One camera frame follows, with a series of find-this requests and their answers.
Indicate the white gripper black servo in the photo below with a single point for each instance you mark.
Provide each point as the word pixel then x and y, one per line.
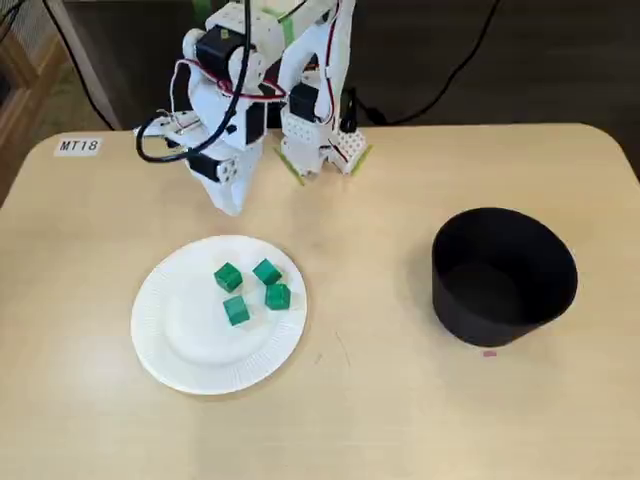
pixel 231 192

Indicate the green block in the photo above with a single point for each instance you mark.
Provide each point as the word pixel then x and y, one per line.
pixel 227 277
pixel 266 272
pixel 277 297
pixel 235 311

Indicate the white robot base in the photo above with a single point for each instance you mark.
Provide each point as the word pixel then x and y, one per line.
pixel 300 135

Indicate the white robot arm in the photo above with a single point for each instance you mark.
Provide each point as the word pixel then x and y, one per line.
pixel 310 42

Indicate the white paper plate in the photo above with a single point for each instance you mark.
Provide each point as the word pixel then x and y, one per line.
pixel 190 340

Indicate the black pot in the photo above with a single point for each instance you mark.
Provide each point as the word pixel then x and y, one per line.
pixel 500 320

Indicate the green tape strip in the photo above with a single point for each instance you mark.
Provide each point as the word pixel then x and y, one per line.
pixel 290 167
pixel 364 157

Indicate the black plug connector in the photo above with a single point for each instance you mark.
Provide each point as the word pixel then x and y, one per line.
pixel 350 112

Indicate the white MT18 label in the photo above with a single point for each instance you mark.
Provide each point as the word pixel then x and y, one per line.
pixel 78 146

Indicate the bright green tape band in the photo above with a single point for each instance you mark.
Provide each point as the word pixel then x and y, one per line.
pixel 288 29

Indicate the pale green tape band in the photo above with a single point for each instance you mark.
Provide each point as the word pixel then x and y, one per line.
pixel 272 11

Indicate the green tape piece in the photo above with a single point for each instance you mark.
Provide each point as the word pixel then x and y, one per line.
pixel 204 6

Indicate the wooden shelf unit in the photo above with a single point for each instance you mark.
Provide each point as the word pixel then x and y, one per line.
pixel 30 80

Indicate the white furniture post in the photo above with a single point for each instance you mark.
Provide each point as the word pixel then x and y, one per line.
pixel 92 65

